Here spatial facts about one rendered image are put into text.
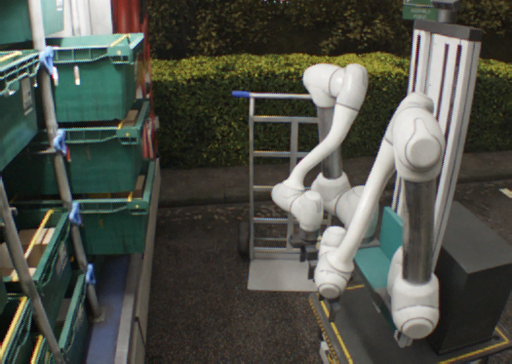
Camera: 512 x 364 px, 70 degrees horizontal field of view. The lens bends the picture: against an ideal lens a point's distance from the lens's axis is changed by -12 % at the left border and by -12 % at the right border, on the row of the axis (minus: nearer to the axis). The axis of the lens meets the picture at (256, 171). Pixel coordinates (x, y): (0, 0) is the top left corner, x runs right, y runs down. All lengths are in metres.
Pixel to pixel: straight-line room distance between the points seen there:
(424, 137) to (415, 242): 0.36
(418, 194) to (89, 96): 1.07
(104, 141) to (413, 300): 1.14
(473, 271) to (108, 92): 1.56
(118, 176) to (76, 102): 0.30
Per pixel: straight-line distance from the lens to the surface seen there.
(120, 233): 1.60
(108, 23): 1.76
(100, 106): 1.41
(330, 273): 1.35
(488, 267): 1.87
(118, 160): 1.46
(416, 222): 1.24
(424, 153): 1.08
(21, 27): 1.44
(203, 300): 2.75
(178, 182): 4.04
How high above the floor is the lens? 1.85
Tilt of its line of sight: 25 degrees down
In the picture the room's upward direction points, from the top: straight up
